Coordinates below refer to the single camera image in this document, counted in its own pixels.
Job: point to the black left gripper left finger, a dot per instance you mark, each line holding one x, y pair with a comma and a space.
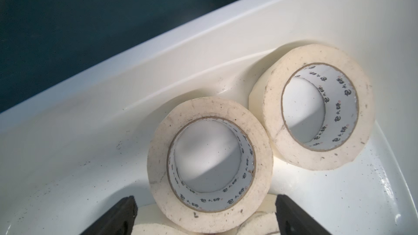
118, 220

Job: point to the masking tape roll ten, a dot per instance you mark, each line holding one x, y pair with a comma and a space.
151, 221

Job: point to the masking tape roll six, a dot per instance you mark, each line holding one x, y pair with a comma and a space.
225, 208

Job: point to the cream plastic storage tray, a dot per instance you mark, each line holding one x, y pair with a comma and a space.
70, 153

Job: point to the masking tape roll nine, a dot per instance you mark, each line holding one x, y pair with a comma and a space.
345, 91

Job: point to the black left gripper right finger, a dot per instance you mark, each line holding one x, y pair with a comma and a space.
293, 220

